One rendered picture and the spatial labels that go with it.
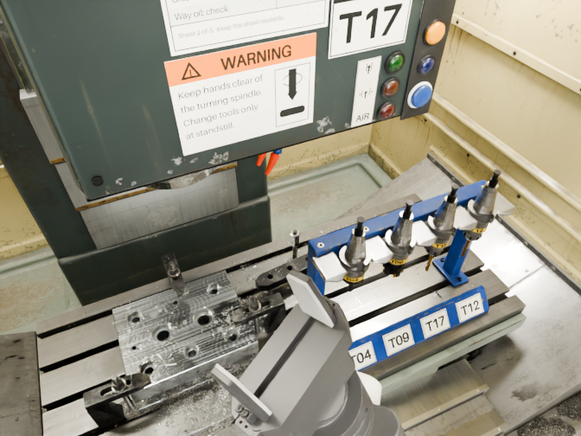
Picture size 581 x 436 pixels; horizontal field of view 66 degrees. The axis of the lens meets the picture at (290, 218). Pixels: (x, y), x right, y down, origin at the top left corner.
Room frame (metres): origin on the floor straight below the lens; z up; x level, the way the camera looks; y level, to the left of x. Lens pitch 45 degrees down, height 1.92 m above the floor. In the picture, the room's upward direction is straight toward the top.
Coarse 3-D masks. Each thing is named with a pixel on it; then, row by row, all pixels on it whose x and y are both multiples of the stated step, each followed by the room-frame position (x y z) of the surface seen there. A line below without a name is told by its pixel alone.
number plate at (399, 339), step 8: (400, 328) 0.58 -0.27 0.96; (408, 328) 0.58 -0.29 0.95; (384, 336) 0.56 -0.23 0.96; (392, 336) 0.56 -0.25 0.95; (400, 336) 0.57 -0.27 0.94; (408, 336) 0.57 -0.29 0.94; (392, 344) 0.55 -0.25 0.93; (400, 344) 0.55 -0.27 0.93; (408, 344) 0.56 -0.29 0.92; (392, 352) 0.54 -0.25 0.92
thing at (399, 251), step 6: (384, 240) 0.64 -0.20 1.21; (390, 240) 0.62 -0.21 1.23; (414, 240) 0.62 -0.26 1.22; (390, 246) 0.61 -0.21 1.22; (396, 246) 0.61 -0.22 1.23; (408, 246) 0.61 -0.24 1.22; (414, 246) 0.62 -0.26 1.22; (396, 252) 0.61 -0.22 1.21; (402, 252) 0.60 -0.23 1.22; (408, 252) 0.61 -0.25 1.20
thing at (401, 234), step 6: (402, 216) 0.63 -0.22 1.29; (396, 222) 0.63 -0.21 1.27; (402, 222) 0.62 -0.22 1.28; (408, 222) 0.62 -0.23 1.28; (396, 228) 0.62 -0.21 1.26; (402, 228) 0.62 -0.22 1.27; (408, 228) 0.62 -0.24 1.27; (390, 234) 0.64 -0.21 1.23; (396, 234) 0.62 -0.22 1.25; (402, 234) 0.61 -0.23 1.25; (408, 234) 0.61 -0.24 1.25; (396, 240) 0.61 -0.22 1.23; (402, 240) 0.61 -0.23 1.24; (408, 240) 0.61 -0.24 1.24; (402, 246) 0.61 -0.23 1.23
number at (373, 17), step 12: (384, 0) 0.48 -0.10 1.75; (396, 0) 0.49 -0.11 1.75; (372, 12) 0.48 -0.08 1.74; (384, 12) 0.48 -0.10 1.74; (396, 12) 0.49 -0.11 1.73; (372, 24) 0.48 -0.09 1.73; (384, 24) 0.49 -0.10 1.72; (396, 24) 0.49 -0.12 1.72; (360, 36) 0.47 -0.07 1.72; (372, 36) 0.48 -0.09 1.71; (384, 36) 0.49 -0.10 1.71; (396, 36) 0.49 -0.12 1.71
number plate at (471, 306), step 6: (462, 300) 0.66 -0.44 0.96; (468, 300) 0.66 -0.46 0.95; (474, 300) 0.67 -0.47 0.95; (480, 300) 0.67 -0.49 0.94; (456, 306) 0.65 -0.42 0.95; (462, 306) 0.65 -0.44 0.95; (468, 306) 0.65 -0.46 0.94; (474, 306) 0.66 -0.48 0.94; (480, 306) 0.66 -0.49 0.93; (462, 312) 0.64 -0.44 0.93; (468, 312) 0.64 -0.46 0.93; (474, 312) 0.65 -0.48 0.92; (480, 312) 0.65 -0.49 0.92; (462, 318) 0.63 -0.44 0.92; (468, 318) 0.63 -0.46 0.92
